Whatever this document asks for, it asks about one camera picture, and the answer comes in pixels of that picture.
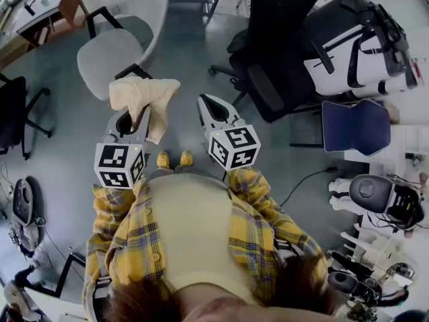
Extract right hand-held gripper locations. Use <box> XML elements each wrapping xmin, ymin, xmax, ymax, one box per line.
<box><xmin>197</xmin><ymin>93</ymin><xmax>261</xmax><ymax>172</ymax></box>

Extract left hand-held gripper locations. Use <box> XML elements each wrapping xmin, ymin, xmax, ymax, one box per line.
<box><xmin>93</xmin><ymin>105</ymin><xmax>151</xmax><ymax>190</ymax></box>

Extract cream clothes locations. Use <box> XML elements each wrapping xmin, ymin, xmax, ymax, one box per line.
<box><xmin>109</xmin><ymin>76</ymin><xmax>181</xmax><ymax>145</ymax></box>

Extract grey chair with black frame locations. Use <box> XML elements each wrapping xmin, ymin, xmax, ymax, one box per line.
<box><xmin>76</xmin><ymin>0</ymin><xmax>170</xmax><ymax>102</ymax></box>

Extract person's left forearm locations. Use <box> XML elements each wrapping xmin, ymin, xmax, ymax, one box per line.
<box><xmin>84</xmin><ymin>176</ymin><xmax>149</xmax><ymax>281</ymax></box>

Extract person's right forearm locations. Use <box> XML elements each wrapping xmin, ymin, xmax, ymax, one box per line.
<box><xmin>227</xmin><ymin>166</ymin><xmax>323</xmax><ymax>258</ymax></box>

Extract black office chair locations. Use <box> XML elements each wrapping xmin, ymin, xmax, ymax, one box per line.
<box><xmin>208</xmin><ymin>0</ymin><xmax>340</xmax><ymax>124</ymax></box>

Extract small black swivel chair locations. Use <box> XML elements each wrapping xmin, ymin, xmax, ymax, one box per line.
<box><xmin>0</xmin><ymin>73</ymin><xmax>53</xmax><ymax>161</ymax></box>

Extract person's legs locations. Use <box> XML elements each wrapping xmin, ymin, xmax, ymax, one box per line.
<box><xmin>149</xmin><ymin>164</ymin><xmax>202</xmax><ymax>179</ymax></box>

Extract person's torso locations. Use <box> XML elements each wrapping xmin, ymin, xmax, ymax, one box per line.
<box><xmin>83</xmin><ymin>172</ymin><xmax>332</xmax><ymax>317</ymax></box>

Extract grey oval device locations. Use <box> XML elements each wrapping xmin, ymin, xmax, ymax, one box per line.
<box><xmin>11</xmin><ymin>178</ymin><xmax>42</xmax><ymax>252</ymax></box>

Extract black floor stand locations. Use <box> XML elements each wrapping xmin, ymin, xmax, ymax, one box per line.
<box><xmin>23</xmin><ymin>246</ymin><xmax>86</xmax><ymax>299</ymax></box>

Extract white robot with black head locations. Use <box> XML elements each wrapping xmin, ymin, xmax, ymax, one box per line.
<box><xmin>328</xmin><ymin>174</ymin><xmax>425</xmax><ymax>235</ymax></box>

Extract beige box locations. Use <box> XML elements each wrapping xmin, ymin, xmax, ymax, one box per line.
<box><xmin>381</xmin><ymin>101</ymin><xmax>402</xmax><ymax>125</ymax></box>

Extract white shelf unit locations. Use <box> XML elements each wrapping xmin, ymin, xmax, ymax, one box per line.
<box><xmin>344</xmin><ymin>123</ymin><xmax>429</xmax><ymax>181</ymax></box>

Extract white and black machine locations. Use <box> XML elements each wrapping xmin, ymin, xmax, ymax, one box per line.
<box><xmin>326</xmin><ymin>231</ymin><xmax>417</xmax><ymax>315</ymax></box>

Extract black floor cable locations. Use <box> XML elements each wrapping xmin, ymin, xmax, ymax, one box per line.
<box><xmin>279</xmin><ymin>166</ymin><xmax>338</xmax><ymax>208</ymax></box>

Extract white equipment with black frame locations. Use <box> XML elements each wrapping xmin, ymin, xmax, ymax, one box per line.
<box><xmin>302</xmin><ymin>0</ymin><xmax>416</xmax><ymax>101</ymax></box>

